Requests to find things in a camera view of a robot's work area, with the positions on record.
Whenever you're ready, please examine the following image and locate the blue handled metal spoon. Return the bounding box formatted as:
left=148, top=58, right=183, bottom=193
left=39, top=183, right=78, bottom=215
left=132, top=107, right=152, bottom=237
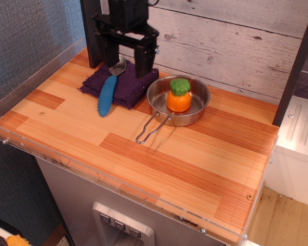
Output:
left=98, top=54, right=127, bottom=117

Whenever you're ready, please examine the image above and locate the dark frame post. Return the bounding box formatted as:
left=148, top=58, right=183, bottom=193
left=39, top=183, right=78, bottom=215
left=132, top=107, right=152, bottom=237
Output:
left=80, top=0, right=102, bottom=68
left=272, top=0, right=308, bottom=127

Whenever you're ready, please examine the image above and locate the silver dispenser panel with buttons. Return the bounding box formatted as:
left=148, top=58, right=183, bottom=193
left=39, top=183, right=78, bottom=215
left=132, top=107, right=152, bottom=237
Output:
left=92, top=201, right=156, bottom=245

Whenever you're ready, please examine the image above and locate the dark left frame post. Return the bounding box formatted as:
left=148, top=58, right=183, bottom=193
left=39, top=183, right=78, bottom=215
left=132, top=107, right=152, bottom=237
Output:
left=80, top=0, right=102, bottom=68

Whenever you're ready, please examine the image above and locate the grey toy fridge cabinet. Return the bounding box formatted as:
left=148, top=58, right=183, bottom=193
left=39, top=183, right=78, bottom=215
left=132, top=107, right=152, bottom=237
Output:
left=37, top=158, right=222, bottom=245

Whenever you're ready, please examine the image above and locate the purple folded cloth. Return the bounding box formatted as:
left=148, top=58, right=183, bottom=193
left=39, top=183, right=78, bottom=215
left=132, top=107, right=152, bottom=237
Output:
left=79, top=60, right=159, bottom=109

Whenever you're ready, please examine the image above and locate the orange object bottom left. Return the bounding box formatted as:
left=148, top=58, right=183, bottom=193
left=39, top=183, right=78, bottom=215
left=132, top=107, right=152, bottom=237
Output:
left=6, top=235, right=30, bottom=246

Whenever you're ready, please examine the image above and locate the orange bottle with green cap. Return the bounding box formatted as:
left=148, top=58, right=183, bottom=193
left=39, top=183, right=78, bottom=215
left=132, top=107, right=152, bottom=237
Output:
left=167, top=78, right=191, bottom=112

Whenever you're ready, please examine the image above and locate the clear acrylic table guard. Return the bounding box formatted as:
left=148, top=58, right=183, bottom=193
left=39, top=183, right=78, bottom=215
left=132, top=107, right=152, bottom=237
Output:
left=0, top=39, right=278, bottom=245

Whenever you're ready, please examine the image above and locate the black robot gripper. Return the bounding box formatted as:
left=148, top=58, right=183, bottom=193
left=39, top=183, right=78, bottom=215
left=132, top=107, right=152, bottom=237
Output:
left=92, top=1, right=159, bottom=78

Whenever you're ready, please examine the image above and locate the dark right frame post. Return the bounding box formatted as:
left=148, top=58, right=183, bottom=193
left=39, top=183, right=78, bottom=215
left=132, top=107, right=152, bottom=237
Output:
left=272, top=0, right=308, bottom=127

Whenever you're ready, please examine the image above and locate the white toy sink unit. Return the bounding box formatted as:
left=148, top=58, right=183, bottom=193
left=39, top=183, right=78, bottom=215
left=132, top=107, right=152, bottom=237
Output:
left=264, top=96, right=308, bottom=205

